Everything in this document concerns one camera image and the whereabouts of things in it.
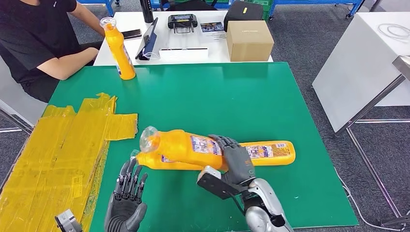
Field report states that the tablet in blue case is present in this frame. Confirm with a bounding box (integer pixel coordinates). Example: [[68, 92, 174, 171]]
[[135, 17, 159, 61]]

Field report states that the black smartphone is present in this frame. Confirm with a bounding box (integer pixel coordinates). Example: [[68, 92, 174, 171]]
[[121, 29, 143, 40]]

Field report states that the black drink bottle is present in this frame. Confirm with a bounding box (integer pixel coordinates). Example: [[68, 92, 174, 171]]
[[139, 0, 155, 24]]

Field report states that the black remote controller with screen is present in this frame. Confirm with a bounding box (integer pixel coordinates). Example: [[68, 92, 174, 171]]
[[167, 14, 198, 34]]

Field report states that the brown cardboard box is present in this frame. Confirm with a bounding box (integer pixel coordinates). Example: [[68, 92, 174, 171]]
[[226, 20, 275, 62]]

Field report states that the black bag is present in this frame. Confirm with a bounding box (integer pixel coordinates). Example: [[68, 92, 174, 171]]
[[223, 0, 264, 32]]

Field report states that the coiled white cable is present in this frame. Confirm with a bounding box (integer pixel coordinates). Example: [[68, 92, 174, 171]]
[[378, 23, 410, 42]]

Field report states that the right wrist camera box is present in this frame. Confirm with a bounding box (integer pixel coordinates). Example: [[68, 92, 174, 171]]
[[196, 165, 249, 201]]

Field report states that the large white table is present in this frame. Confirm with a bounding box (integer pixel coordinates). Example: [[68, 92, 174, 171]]
[[312, 12, 410, 133]]

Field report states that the white floor cable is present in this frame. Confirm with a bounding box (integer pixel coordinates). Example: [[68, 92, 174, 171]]
[[334, 166, 403, 232]]

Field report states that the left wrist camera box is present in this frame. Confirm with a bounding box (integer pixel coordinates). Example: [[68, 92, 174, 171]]
[[54, 209, 83, 232]]

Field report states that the printed pamphlet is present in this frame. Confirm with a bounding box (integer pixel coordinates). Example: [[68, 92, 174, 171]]
[[200, 21, 225, 33]]

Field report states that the orange detergent bottle clear cap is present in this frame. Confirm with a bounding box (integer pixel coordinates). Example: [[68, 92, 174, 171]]
[[130, 149, 205, 171], [139, 126, 230, 172], [99, 16, 136, 81], [238, 140, 296, 167]]

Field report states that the flat white box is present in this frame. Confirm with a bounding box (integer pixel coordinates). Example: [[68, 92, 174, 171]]
[[158, 48, 209, 62]]

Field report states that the thin white tablet cable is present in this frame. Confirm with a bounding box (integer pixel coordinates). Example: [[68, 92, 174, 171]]
[[141, 50, 160, 61]]

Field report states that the person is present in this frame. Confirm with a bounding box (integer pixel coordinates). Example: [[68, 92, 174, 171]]
[[0, 0, 106, 103]]

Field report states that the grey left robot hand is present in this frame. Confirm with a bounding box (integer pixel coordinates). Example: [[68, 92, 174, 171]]
[[104, 157, 148, 232]]

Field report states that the green plastic crate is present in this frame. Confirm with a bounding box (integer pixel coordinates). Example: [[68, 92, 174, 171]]
[[249, 0, 276, 22]]

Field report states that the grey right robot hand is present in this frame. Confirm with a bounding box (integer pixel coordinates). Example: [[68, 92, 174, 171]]
[[208, 134, 257, 187]]

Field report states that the white panel desk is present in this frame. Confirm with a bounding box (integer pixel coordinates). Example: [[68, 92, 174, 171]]
[[0, 56, 48, 133]]

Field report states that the yellow taped cardboard sheet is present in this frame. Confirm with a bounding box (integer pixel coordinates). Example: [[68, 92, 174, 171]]
[[0, 93, 139, 232]]

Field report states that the blue rack frame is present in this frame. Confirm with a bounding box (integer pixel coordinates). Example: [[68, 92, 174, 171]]
[[76, 0, 121, 17], [269, 0, 365, 19]]

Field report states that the metal table frame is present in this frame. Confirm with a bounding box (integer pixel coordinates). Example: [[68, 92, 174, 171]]
[[335, 55, 410, 228]]

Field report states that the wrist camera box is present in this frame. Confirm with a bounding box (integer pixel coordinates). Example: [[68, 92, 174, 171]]
[[196, 165, 249, 201], [54, 209, 83, 232]]

